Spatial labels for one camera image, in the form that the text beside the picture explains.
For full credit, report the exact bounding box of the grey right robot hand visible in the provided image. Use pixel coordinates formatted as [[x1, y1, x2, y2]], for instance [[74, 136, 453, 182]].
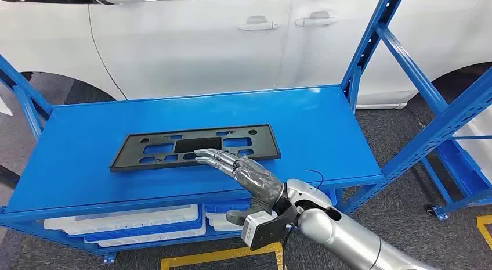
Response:
[[194, 148, 287, 226]]

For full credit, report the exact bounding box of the black plastic plate frame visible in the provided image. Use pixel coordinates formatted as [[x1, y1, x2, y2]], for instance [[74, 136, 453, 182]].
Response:
[[109, 124, 281, 173]]

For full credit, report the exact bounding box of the blue metal shelf rack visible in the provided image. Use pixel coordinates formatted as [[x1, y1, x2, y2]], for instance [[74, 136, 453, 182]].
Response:
[[421, 135, 492, 222], [0, 0, 492, 265]]

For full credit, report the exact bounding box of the white plastic tray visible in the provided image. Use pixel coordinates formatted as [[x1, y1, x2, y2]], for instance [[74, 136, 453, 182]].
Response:
[[206, 212, 277, 232], [96, 222, 207, 249], [43, 204, 202, 236]]

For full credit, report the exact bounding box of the yellow floor tape square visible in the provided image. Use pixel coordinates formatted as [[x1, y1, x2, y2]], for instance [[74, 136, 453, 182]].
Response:
[[159, 243, 285, 270]]

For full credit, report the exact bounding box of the white car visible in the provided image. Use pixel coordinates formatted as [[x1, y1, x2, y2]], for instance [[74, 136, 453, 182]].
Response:
[[0, 0, 492, 110]]

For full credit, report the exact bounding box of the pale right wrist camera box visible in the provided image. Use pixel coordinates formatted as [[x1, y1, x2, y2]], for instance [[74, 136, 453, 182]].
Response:
[[241, 210, 299, 251]]

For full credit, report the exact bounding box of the thin black wire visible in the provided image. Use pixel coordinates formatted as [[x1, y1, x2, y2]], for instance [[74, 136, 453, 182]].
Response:
[[306, 169, 325, 191]]

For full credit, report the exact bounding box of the black camera cable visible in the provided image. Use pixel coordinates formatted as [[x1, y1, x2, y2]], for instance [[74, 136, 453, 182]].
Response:
[[281, 222, 296, 270]]

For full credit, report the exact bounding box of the white car door handle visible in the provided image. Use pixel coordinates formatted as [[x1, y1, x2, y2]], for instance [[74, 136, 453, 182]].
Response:
[[236, 15, 280, 32], [294, 11, 338, 28]]

